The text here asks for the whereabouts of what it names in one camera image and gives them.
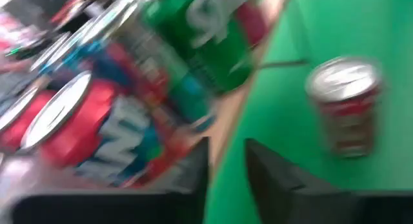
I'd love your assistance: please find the silver green slim can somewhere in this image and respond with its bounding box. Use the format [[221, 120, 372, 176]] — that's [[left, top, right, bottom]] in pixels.
[[80, 0, 216, 133]]

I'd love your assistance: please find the red Coca-Cola can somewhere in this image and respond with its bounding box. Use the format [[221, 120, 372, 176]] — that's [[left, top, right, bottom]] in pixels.
[[305, 56, 384, 159]]

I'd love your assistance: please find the white red can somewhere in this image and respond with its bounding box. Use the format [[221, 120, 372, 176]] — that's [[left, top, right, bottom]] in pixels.
[[234, 0, 269, 46]]

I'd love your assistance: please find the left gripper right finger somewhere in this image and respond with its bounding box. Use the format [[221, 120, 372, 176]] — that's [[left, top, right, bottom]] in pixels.
[[245, 138, 413, 224]]

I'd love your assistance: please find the red-orange Fanta can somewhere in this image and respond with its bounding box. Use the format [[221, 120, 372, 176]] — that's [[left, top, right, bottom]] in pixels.
[[0, 87, 56, 152], [19, 71, 207, 190]]

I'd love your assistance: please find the wooden shelf platform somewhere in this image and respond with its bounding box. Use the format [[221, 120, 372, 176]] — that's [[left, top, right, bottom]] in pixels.
[[190, 0, 309, 186]]

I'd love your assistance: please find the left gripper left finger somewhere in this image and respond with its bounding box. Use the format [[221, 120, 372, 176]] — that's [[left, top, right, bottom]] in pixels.
[[12, 136, 210, 224]]

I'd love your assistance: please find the green Sprite can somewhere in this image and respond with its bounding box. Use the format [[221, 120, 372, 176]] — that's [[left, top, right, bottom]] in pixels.
[[141, 0, 256, 93]]

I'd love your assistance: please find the green table mat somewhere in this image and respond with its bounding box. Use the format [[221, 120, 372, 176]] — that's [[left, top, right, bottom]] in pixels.
[[203, 0, 413, 224]]

